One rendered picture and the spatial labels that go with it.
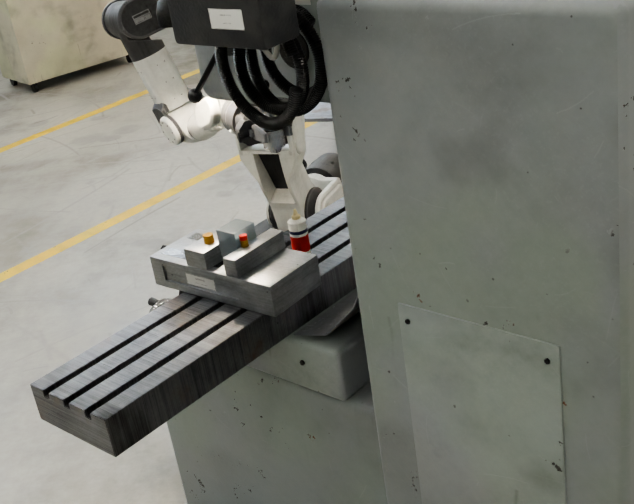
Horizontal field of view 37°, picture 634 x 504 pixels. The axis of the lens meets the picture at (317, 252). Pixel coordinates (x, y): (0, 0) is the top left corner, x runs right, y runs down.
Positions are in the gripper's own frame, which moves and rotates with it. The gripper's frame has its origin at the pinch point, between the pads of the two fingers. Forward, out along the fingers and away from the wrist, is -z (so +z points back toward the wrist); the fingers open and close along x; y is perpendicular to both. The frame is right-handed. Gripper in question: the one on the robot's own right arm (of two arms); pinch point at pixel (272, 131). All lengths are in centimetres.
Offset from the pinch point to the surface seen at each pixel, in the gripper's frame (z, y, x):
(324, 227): 9.0, 29.4, 12.5
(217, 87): -1.0, -12.4, -10.3
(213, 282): -6.9, 24.9, -21.3
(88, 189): 346, 124, 24
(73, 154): 418, 125, 34
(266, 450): -3, 73, -16
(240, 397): 2, 60, -18
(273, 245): -9.7, 20.1, -8.0
